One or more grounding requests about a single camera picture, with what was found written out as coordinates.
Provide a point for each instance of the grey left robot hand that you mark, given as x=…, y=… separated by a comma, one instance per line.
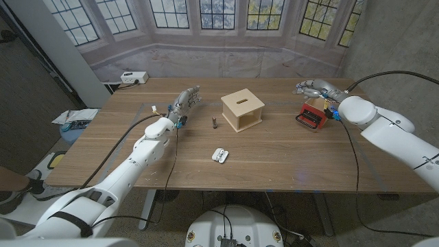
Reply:
x=181, y=104

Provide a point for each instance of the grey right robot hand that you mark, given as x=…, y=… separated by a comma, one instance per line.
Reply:
x=324, y=88

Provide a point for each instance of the wooden box with slot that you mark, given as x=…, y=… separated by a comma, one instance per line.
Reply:
x=241, y=103

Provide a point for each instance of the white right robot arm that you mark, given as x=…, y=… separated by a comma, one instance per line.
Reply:
x=384, y=128

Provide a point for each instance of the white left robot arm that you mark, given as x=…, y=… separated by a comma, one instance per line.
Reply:
x=144, y=154

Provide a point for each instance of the white airpods case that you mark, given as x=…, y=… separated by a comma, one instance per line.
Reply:
x=220, y=155

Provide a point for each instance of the white power strip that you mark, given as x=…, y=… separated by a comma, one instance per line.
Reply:
x=133, y=77

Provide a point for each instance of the printed window backdrop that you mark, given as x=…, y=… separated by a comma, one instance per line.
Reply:
x=212, y=58

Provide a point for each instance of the stack of papers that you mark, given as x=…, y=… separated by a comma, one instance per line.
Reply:
x=77, y=115

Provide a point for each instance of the grey table leg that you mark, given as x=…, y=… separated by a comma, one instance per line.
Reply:
x=324, y=214
x=147, y=209

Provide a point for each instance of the blue round stool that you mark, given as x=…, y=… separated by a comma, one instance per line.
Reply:
x=70, y=135

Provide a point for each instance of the yellow black floor object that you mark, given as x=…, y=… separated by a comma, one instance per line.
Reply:
x=56, y=159

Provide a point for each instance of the grey black sneaker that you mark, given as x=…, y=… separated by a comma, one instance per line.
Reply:
x=44, y=190
x=10, y=202

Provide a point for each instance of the person's bare leg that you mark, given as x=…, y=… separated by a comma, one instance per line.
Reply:
x=12, y=180

